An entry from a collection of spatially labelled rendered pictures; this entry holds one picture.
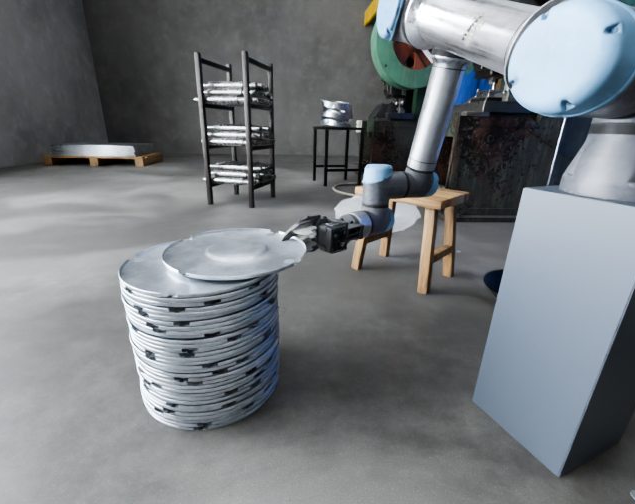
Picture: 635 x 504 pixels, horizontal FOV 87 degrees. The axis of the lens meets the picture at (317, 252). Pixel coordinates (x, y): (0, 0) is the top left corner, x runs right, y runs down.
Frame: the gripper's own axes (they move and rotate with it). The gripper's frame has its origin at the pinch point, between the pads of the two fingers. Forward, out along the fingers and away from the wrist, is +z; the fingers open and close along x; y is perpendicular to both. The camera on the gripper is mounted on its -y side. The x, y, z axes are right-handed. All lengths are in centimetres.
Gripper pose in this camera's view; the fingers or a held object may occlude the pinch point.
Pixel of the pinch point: (284, 239)
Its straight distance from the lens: 77.6
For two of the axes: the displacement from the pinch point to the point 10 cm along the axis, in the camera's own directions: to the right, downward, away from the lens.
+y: 6.6, 2.8, -7.0
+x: -0.2, 9.4, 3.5
